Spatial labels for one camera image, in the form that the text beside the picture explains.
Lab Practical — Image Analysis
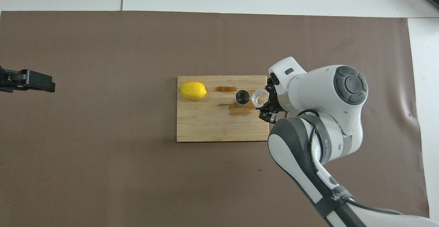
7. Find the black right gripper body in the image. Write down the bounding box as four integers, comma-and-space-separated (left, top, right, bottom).
267, 83, 285, 114

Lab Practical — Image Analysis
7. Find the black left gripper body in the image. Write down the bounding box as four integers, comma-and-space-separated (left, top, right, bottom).
0, 67, 22, 93

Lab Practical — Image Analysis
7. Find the clear faceted glass cup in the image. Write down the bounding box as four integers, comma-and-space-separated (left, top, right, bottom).
251, 88, 271, 108

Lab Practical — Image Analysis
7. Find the steel double jigger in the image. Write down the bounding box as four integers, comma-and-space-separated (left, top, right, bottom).
234, 89, 251, 108

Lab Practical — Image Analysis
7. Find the wooden cutting board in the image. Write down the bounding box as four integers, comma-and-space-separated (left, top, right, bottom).
177, 75, 270, 143

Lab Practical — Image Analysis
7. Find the yellow lemon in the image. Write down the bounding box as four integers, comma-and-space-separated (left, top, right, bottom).
179, 81, 207, 100

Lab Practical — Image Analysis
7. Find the brown paper table mat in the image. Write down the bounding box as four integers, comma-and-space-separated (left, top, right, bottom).
0, 10, 431, 227

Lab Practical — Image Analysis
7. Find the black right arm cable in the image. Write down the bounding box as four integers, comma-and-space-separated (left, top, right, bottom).
297, 109, 406, 217

